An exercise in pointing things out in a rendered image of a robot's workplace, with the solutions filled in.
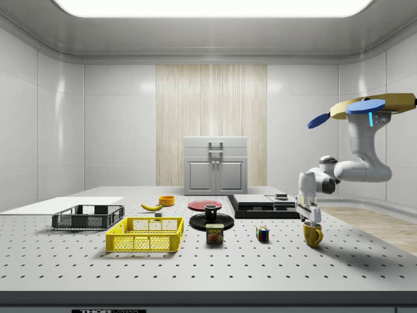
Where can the yellow bowl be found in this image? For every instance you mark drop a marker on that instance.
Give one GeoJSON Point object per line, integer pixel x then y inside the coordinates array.
{"type": "Point", "coordinates": [166, 201]}

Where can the yellow basket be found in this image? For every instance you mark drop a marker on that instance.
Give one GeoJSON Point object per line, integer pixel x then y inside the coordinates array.
{"type": "Point", "coordinates": [143, 243]}

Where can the banana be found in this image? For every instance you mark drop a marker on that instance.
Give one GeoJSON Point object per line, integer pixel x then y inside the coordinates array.
{"type": "Point", "coordinates": [152, 207]}

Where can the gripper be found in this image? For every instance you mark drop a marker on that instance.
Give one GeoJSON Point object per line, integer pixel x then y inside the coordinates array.
{"type": "Point", "coordinates": [311, 213]}

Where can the red plate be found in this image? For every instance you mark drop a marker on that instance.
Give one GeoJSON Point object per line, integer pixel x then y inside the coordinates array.
{"type": "Point", "coordinates": [197, 205]}

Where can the black stove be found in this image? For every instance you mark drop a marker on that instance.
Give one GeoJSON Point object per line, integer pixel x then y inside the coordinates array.
{"type": "Point", "coordinates": [254, 203]}

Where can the dark grey basket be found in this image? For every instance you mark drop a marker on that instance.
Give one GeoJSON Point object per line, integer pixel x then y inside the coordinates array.
{"type": "Point", "coordinates": [81, 221]}

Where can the black mug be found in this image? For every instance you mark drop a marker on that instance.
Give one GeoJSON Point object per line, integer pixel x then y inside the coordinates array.
{"type": "Point", "coordinates": [210, 213]}

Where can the white cabinet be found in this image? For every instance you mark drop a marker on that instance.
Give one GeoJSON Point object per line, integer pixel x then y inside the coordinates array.
{"type": "Point", "coordinates": [215, 172]}

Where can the puzzle cube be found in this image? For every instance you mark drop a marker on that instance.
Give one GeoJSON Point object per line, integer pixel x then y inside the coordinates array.
{"type": "Point", "coordinates": [262, 234]}

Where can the black plate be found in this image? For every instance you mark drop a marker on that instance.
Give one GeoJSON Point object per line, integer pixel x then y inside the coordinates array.
{"type": "Point", "coordinates": [198, 222]}

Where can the flat-sided can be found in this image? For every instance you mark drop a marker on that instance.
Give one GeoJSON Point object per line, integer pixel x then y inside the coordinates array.
{"type": "Point", "coordinates": [214, 234]}

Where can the yellow mug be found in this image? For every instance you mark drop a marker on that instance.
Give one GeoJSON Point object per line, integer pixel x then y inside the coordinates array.
{"type": "Point", "coordinates": [311, 235]}

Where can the white board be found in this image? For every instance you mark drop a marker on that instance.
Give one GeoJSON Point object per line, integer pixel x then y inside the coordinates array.
{"type": "Point", "coordinates": [49, 205]}

